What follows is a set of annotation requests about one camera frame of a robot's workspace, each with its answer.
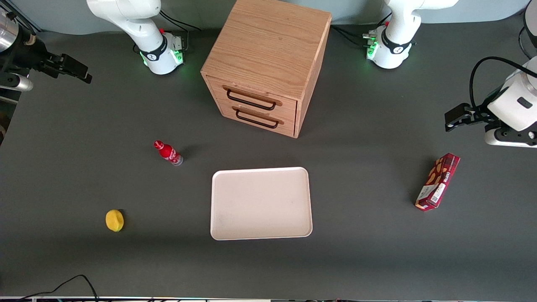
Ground black drawer handle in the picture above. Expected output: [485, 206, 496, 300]
[222, 85, 283, 112]
[232, 106, 284, 130]

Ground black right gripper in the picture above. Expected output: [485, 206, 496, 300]
[0, 34, 93, 84]

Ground red snack box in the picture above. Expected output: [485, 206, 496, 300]
[414, 153, 461, 212]

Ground red coke bottle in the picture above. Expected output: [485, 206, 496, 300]
[153, 140, 184, 167]

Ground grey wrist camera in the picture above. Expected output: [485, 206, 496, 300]
[0, 73, 34, 92]
[484, 125, 537, 148]

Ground white rectangular tray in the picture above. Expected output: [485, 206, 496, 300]
[210, 167, 313, 241]

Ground black base cables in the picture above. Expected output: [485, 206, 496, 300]
[159, 10, 203, 32]
[331, 12, 393, 47]

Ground black cable at table edge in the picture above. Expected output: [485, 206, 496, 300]
[17, 274, 99, 302]

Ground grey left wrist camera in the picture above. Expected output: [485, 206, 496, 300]
[484, 125, 537, 148]

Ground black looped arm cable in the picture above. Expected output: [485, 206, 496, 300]
[469, 56, 537, 110]

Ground wooden drawer cabinet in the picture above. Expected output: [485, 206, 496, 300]
[201, 0, 332, 139]

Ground yellow lemon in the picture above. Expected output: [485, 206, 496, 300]
[105, 209, 125, 233]

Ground wooden drawer front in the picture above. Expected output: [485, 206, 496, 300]
[217, 102, 297, 137]
[206, 76, 298, 120]

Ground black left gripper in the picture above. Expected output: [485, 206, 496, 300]
[445, 103, 505, 133]

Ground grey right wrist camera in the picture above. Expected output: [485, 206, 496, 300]
[0, 73, 34, 92]

